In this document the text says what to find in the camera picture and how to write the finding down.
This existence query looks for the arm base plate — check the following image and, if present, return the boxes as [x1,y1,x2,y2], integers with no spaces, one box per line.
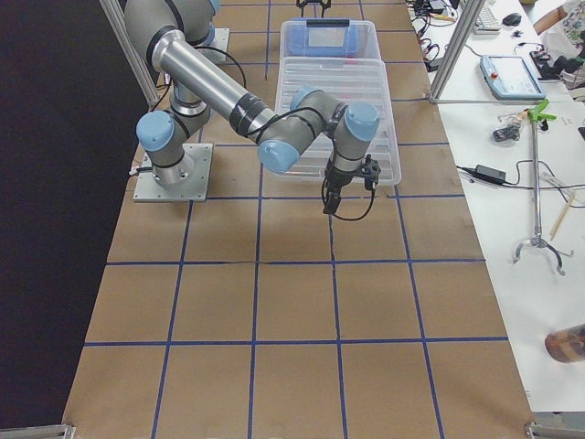
[197,27,229,65]
[133,143,214,202]

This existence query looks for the wooden chopstick pair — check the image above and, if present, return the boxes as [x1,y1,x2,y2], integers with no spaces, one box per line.
[550,193,576,240]

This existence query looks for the black small clamp part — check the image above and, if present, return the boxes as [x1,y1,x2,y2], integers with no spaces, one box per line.
[492,124,520,143]

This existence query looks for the silver reacher grabber tool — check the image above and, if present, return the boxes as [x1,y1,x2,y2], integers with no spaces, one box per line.
[513,99,573,276]

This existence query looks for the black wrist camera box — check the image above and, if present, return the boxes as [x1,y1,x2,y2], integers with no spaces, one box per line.
[360,155,380,191]

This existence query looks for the left aluminium frame rail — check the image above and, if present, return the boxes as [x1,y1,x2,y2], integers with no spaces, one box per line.
[525,423,585,439]

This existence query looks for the aluminium frame rail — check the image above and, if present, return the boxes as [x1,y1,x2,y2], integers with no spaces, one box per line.
[0,423,77,439]
[525,423,585,439]

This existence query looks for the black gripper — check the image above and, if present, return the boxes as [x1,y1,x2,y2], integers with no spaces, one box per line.
[295,0,332,8]
[323,166,355,215]

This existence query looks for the brown glass bottle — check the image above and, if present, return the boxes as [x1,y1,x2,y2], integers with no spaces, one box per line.
[545,324,584,363]

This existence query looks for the black power adapter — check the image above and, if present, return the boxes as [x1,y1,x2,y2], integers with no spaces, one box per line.
[475,165,506,186]

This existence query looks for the white keyboard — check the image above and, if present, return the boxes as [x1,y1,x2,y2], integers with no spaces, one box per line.
[473,5,502,36]

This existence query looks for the black box latch handle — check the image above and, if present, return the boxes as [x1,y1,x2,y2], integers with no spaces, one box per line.
[306,18,350,27]

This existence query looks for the clear ribbed box lid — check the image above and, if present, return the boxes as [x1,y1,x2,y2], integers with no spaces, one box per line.
[258,56,401,186]

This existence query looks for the aluminium frame post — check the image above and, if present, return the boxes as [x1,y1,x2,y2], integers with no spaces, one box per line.
[429,0,484,104]

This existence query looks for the right aluminium frame rail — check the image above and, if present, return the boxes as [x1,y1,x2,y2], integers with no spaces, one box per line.
[0,423,77,439]

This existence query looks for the black computer mouse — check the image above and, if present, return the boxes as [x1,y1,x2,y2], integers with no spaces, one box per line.
[502,13,522,27]

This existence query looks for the clear plastic storage box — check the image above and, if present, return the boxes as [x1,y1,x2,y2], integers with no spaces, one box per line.
[280,17,381,59]

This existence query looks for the blue teach pendant tablet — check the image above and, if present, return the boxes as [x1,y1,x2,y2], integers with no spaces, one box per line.
[479,56,546,101]

